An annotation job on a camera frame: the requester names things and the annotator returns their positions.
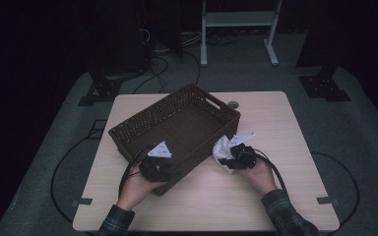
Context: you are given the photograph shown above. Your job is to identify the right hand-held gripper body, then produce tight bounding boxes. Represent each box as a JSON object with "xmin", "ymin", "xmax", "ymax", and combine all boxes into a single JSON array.
[{"xmin": 227, "ymin": 132, "xmax": 259, "ymax": 171}]

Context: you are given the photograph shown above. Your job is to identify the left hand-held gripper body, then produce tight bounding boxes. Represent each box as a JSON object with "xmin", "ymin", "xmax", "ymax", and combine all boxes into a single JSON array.
[{"xmin": 139, "ymin": 141, "xmax": 179, "ymax": 183}]

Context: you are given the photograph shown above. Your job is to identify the brown woven basket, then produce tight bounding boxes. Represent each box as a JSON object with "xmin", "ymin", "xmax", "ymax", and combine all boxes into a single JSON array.
[{"xmin": 107, "ymin": 83, "xmax": 242, "ymax": 197}]

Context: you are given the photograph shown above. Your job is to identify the black tape mark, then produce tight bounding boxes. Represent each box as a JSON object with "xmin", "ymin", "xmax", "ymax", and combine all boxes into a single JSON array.
[
  {"xmin": 71, "ymin": 197, "xmax": 94, "ymax": 207},
  {"xmin": 316, "ymin": 196, "xmax": 340, "ymax": 206}
]

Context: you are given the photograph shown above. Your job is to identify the black stand base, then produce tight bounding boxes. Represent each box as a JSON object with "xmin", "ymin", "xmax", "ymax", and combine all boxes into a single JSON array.
[
  {"xmin": 77, "ymin": 70, "xmax": 146, "ymax": 107},
  {"xmin": 295, "ymin": 0, "xmax": 352, "ymax": 102}
]

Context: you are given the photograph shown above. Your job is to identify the white metal stand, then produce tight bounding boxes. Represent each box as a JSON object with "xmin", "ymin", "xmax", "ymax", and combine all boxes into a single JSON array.
[{"xmin": 200, "ymin": 0, "xmax": 284, "ymax": 68}]

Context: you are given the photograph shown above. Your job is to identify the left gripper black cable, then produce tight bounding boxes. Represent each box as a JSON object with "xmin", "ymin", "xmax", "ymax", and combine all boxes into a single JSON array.
[{"xmin": 117, "ymin": 146, "xmax": 152, "ymax": 200}]

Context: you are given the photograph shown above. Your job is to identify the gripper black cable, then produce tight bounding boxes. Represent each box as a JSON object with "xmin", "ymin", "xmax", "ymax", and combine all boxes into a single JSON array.
[
  {"xmin": 254, "ymin": 148, "xmax": 289, "ymax": 195},
  {"xmin": 117, "ymin": 146, "xmax": 152, "ymax": 200}
]

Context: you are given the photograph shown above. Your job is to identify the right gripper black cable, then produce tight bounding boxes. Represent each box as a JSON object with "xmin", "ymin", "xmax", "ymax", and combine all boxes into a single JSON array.
[{"xmin": 254, "ymin": 148, "xmax": 289, "ymax": 195}]

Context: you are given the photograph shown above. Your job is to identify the curved black floor cable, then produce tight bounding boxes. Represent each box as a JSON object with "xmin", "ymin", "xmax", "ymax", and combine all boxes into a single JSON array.
[{"xmin": 181, "ymin": 50, "xmax": 202, "ymax": 86}]

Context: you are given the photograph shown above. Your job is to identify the long black floor cable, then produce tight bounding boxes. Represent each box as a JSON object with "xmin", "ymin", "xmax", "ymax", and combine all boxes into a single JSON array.
[
  {"xmin": 50, "ymin": 119, "xmax": 107, "ymax": 224},
  {"xmin": 309, "ymin": 150, "xmax": 361, "ymax": 232}
]

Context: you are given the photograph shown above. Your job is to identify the looped black floor cable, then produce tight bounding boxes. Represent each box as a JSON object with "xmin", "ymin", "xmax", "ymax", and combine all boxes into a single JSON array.
[{"xmin": 132, "ymin": 55, "xmax": 170, "ymax": 95}]

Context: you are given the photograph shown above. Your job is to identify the tangled black floor cables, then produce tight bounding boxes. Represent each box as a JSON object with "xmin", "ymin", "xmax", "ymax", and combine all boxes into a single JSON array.
[{"xmin": 206, "ymin": 32, "xmax": 240, "ymax": 47}]

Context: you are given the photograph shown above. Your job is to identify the white floor cables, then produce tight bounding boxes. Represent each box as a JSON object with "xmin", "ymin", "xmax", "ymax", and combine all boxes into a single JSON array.
[{"xmin": 180, "ymin": 30, "xmax": 205, "ymax": 47}]

